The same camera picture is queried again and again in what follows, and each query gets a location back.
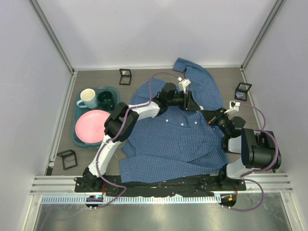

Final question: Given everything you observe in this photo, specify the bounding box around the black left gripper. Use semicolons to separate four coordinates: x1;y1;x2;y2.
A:
167;90;200;111

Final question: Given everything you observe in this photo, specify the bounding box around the black display box front-left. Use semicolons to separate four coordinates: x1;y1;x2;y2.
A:
56;149;78;170

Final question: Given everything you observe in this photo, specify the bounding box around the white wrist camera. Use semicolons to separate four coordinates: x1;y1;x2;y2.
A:
224;101;241;115
178;79;191;94

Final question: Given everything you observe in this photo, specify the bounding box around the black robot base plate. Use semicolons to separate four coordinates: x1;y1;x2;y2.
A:
74;175;246;197

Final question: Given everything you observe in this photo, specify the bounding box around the light blue mug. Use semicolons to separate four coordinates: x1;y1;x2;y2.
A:
76;89;98;109

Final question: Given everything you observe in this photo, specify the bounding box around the dark green mug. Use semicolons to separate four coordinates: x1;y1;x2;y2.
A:
97;90;115;111

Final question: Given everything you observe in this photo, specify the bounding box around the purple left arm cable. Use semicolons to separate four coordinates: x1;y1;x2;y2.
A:
97;72;181;209

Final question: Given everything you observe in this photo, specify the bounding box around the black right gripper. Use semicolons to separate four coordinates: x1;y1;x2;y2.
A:
201;107;231;137

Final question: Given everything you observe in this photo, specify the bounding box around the pink plate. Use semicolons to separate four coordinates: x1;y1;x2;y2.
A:
75;110;110;144

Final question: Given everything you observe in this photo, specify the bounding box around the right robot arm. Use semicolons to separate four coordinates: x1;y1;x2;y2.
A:
201;108;282;191

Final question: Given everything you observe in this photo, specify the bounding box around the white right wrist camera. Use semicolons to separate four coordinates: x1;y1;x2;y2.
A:
224;101;241;115

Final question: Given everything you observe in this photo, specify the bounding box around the black display box back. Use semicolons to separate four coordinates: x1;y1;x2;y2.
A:
119;68;132;86

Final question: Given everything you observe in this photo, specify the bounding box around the aluminium frame rail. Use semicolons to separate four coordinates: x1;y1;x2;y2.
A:
28;0;74;75

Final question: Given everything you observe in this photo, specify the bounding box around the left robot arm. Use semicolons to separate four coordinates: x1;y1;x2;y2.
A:
79;83;203;192

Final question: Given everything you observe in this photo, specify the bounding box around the black display box right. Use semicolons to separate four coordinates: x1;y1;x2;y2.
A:
234;82;252;102

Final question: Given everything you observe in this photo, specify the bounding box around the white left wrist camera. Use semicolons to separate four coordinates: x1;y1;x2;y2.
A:
178;79;191;94

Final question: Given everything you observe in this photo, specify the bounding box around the teal plastic tray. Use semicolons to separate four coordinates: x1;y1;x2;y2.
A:
71;86;120;148

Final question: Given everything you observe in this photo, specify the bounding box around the blue plaid shirt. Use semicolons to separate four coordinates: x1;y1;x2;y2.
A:
119;58;229;183

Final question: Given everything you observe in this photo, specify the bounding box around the white slotted cable duct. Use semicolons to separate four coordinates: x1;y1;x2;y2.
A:
41;194;221;205

